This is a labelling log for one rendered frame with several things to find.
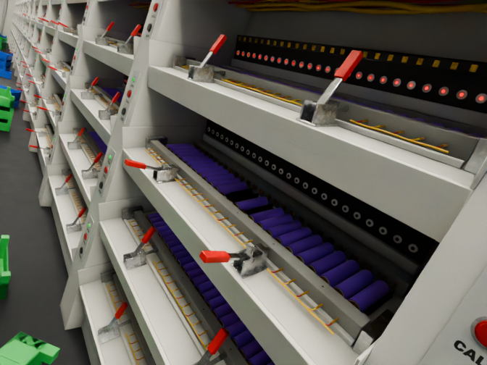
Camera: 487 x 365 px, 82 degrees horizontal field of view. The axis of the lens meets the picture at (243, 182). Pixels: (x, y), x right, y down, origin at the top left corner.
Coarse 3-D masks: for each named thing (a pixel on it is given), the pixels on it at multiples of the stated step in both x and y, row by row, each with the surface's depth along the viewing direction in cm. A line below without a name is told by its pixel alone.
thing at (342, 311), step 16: (160, 144) 64; (176, 160) 57; (192, 176) 52; (208, 192) 47; (224, 208) 44; (240, 224) 41; (256, 224) 41; (256, 240) 38; (272, 240) 38; (272, 256) 36; (288, 256) 35; (272, 272) 34; (288, 272) 34; (304, 272) 33; (304, 288) 32; (320, 288) 31; (320, 304) 30; (336, 304) 29; (320, 320) 29; (336, 320) 29; (352, 320) 28; (368, 320) 28; (352, 336) 28
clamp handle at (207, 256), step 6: (204, 252) 30; (210, 252) 30; (216, 252) 31; (222, 252) 32; (246, 252) 34; (204, 258) 29; (210, 258) 30; (216, 258) 30; (222, 258) 31; (228, 258) 31; (234, 258) 32; (240, 258) 33; (246, 258) 34
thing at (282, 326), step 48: (144, 144) 67; (192, 144) 75; (144, 192) 56; (288, 192) 51; (192, 240) 41; (240, 240) 40; (240, 288) 33; (288, 288) 33; (288, 336) 28; (336, 336) 29
